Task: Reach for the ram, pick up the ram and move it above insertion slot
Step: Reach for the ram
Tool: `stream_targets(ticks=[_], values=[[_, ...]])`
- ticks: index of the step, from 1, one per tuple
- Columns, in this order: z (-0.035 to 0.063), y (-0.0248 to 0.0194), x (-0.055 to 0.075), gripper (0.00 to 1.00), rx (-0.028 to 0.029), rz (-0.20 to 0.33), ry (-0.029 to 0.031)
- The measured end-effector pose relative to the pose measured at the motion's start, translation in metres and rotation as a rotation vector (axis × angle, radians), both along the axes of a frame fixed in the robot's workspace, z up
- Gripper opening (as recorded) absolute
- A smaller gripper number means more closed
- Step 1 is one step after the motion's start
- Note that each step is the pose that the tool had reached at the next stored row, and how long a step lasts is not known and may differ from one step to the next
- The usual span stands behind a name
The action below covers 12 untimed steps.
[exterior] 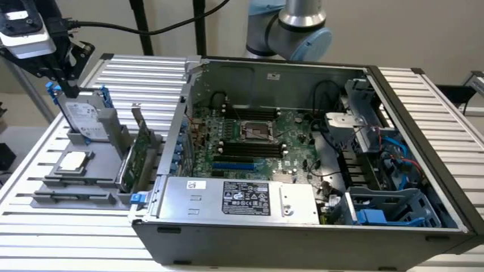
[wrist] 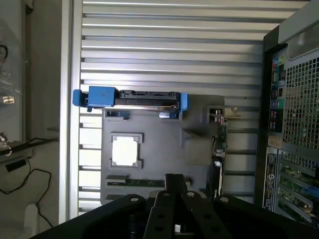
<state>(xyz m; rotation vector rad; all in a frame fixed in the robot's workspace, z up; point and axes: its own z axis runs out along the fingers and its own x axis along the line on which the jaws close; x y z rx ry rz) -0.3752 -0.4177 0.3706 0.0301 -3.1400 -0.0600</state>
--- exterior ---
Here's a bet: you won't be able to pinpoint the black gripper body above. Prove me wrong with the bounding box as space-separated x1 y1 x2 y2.
0 0 83 69

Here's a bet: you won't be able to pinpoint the black RAM stick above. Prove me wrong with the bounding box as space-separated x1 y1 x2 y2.
43 175 115 185

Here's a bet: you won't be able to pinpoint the long black expansion slot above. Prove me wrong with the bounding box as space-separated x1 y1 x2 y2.
212 155 255 164

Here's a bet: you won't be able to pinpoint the blue expansion slot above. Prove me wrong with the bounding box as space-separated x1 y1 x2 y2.
211 161 256 169

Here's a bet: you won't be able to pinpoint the black stand pole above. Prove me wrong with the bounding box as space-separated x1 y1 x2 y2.
192 0 209 56
133 0 155 56

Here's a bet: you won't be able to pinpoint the hard disk blue caddy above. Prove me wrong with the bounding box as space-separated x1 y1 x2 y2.
44 82 115 143

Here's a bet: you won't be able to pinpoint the grey parts rack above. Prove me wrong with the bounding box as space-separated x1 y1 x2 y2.
29 109 167 211

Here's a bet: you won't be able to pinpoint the black device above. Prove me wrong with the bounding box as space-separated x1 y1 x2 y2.
0 142 17 171

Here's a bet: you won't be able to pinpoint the silver CPU chip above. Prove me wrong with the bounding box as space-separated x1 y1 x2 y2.
60 152 92 171

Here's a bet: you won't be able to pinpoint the green graphics card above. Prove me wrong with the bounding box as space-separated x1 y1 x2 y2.
116 103 161 194

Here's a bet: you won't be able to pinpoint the blue card retainer clips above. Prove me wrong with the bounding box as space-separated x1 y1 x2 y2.
172 118 188 174

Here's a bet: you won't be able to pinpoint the CPU socket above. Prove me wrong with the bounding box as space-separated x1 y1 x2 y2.
236 120 281 142

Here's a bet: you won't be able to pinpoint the silver power supply unit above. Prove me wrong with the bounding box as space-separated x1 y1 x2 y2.
149 177 323 225

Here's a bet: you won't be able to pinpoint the green motherboard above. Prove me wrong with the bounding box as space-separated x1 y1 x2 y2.
184 109 341 185

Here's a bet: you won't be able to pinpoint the metal disk bay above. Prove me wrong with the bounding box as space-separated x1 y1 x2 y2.
324 78 397 154

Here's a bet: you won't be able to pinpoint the open black PC case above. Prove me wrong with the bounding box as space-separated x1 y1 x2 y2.
128 55 477 269

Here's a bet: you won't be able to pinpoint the black fan shroud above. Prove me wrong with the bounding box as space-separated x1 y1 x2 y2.
335 147 384 190

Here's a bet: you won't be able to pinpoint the grey blue drive cage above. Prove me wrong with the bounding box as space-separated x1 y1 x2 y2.
344 186 444 228

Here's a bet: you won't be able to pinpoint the black box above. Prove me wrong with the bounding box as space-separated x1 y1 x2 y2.
435 84 477 116

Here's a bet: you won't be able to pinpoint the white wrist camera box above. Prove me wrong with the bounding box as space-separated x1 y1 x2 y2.
0 10 57 60

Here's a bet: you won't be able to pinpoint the black camera cable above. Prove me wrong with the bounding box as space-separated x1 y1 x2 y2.
64 0 221 37

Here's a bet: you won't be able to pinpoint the thick black wire loop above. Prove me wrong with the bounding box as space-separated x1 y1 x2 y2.
211 91 228 109

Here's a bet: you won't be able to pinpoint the thin black wire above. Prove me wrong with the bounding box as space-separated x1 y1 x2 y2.
307 160 335 182

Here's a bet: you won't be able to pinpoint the blue data wire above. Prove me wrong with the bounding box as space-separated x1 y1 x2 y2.
380 135 412 194

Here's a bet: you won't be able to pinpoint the red wire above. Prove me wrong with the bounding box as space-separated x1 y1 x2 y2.
399 158 424 182

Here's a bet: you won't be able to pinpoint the aluminium profile rail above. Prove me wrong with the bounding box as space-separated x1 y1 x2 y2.
459 70 484 116

